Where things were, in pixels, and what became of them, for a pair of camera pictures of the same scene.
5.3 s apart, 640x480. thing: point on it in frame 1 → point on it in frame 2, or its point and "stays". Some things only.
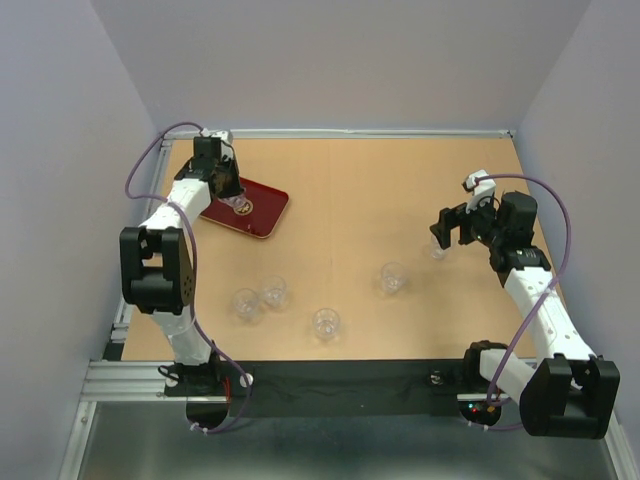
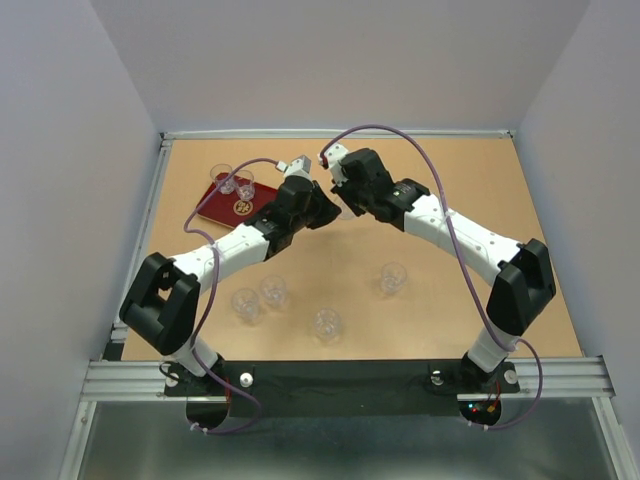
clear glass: x=393 y=277 stays
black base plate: x=343 y=388 stays
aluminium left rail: x=121 y=326 stays
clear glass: x=274 y=288 stays
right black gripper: x=446 y=218 → x=358 y=210
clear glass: x=437 y=252 → x=346 y=213
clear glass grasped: x=240 y=204 → x=245 y=184
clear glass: x=326 y=323 stays
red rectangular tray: x=268 y=205 stays
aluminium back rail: x=349 y=133 stays
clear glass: x=245 y=303 stays
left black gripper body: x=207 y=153 → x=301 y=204
